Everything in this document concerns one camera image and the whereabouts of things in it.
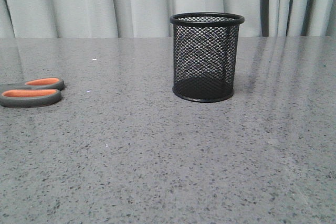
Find black mesh pen bucket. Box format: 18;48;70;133
170;12;245;102

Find light grey curtain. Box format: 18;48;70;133
1;0;335;38

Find grey orange handled scissors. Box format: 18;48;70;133
1;77;65;108

